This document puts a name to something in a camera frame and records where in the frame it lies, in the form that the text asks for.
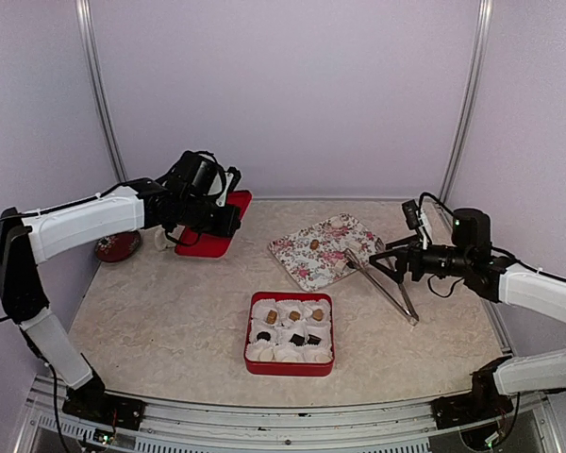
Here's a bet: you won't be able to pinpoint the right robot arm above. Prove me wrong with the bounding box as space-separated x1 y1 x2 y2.
369 201 566 419

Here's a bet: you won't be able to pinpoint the red chocolate tin box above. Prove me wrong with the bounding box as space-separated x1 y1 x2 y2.
243 292 335 378

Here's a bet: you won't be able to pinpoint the steel serving tongs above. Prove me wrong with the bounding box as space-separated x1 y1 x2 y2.
343 248 419 327

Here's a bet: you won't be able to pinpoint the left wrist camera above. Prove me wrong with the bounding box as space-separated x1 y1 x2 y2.
208 166 241 207

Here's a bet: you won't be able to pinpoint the floral tray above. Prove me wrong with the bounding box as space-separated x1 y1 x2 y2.
268 213 378 293

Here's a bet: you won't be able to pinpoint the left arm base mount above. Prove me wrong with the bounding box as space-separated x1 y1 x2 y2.
62 394 146 431

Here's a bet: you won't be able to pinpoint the small black chocolate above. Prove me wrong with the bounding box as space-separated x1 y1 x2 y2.
307 335 322 345

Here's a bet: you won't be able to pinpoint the dark chocolate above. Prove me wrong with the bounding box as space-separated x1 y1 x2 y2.
289 334 306 346

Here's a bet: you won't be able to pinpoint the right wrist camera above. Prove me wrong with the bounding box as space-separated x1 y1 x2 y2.
401 199 433 250

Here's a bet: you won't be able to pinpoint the right aluminium frame post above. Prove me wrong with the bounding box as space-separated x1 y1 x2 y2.
439 0 493 203

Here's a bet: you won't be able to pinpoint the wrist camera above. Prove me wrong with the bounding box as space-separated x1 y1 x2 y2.
208 166 241 207
401 199 433 250

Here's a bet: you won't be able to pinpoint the cream ribbed mug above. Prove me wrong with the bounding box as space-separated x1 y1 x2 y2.
154 228 170 251

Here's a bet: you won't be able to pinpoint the black round chocolate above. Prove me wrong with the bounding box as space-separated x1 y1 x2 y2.
256 331 271 342

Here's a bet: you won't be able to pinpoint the light brown chocolate cube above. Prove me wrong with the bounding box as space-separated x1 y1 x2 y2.
289 310 301 321

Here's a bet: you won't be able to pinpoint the tan hexagon chocolate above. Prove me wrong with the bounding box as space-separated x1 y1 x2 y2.
312 310 324 321

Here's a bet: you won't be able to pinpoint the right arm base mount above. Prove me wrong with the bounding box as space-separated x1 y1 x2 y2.
431 394 514 429

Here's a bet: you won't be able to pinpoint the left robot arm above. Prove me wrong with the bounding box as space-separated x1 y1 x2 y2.
0 151 241 420

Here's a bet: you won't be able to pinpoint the white round chocolate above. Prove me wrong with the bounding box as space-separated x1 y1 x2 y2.
258 348 275 362

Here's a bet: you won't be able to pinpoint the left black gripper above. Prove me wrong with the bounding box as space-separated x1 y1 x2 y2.
180 194 241 239

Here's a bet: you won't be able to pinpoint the left aluminium frame post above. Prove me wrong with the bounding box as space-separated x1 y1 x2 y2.
75 0 128 183

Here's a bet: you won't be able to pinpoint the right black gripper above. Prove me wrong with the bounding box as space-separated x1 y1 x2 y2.
370 233 473 284

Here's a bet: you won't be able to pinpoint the front aluminium rail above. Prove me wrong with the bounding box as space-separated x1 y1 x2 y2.
12 377 564 452

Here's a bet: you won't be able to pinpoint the dark red patterned coaster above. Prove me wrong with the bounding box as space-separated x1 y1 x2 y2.
94 231 142 263

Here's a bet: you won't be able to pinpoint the aluminium frame post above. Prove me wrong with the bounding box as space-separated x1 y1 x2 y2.
439 0 493 203
75 0 128 183

